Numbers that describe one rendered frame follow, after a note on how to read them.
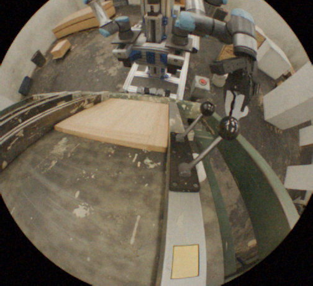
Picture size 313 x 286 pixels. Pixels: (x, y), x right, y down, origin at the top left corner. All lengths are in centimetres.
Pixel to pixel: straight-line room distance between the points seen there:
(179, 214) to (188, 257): 7
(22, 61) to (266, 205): 614
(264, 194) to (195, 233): 21
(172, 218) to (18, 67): 586
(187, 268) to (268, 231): 22
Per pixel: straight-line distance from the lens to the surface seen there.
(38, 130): 50
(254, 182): 36
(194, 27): 42
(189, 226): 17
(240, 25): 37
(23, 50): 595
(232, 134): 18
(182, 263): 16
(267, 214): 33
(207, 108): 28
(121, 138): 36
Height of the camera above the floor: 168
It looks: 78 degrees down
